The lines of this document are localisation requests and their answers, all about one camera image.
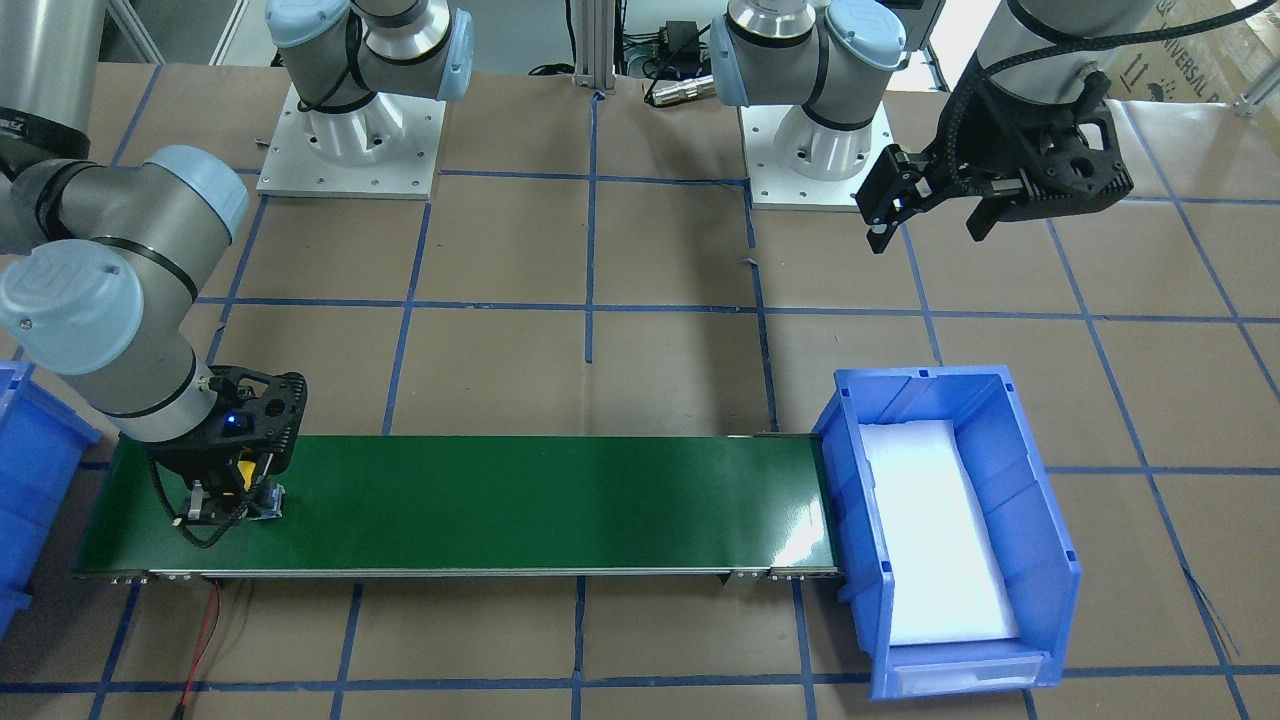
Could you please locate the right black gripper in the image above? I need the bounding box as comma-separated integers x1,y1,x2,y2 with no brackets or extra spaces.
148,366,307,527

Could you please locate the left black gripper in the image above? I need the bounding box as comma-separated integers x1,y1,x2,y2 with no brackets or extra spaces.
855,70,1134,254

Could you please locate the yellow push button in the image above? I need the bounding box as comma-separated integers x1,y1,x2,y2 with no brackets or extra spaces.
236,452,268,503

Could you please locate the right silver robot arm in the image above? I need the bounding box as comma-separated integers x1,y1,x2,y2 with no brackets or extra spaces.
3,1,475,548

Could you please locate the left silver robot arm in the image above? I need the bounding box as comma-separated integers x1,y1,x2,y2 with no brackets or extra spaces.
708,1,1152,252

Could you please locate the green conveyor belt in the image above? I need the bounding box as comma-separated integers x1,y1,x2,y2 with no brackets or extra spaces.
72,434,838,582

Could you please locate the blue bin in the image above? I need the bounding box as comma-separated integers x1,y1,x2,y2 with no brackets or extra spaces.
1,361,101,635
814,366,1082,701

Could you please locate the white foam pad bin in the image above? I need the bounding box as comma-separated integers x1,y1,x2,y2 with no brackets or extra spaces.
860,420,1019,646

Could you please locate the red black conveyor cable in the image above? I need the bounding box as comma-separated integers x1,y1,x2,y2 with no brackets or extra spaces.
175,583,223,720

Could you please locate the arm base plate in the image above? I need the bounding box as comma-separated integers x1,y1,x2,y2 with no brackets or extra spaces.
257,88,448,200
739,105,893,211

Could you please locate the aluminium frame post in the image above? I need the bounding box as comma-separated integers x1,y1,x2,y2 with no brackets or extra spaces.
568,1,622,95

